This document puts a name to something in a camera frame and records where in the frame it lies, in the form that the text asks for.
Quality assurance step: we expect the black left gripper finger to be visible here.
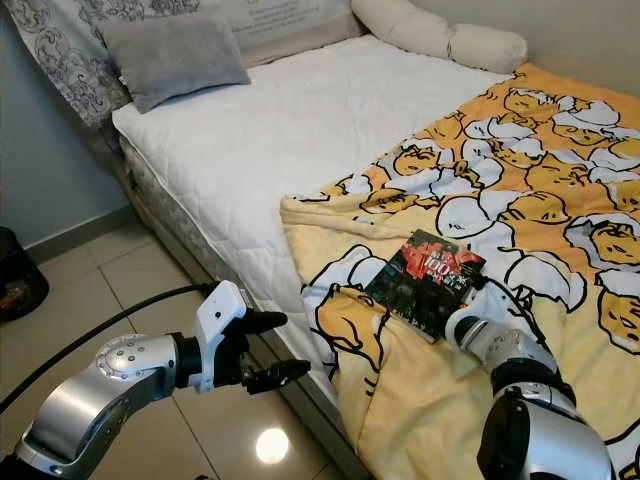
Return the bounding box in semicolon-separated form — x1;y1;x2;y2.
240;309;290;337
245;357;312;394

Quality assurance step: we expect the yellow cartoon egg blanket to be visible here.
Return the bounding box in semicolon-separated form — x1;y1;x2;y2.
279;62;640;480

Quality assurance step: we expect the grey floral print pillow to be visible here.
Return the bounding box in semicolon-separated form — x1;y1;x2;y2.
5;0;357;129

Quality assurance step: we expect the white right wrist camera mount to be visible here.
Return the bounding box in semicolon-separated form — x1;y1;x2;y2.
444;298;511;353

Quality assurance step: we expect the dark red cover book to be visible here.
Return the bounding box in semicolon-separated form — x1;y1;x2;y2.
364;227;487;344

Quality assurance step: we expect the white quilted mattress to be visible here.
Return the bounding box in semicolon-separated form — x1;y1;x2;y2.
111;35;511;401

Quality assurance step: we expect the cream bolster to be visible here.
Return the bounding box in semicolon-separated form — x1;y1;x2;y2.
349;0;530;74

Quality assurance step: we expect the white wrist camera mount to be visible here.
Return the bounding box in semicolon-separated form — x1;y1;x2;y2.
444;298;511;353
194;279;250;394

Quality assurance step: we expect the beige bed base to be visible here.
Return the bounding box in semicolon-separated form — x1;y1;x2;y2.
125;200;371;480

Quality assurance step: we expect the black waste bin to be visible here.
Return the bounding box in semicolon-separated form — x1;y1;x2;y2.
0;226;50;322

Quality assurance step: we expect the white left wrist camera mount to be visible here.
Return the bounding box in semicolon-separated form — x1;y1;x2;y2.
194;279;250;394

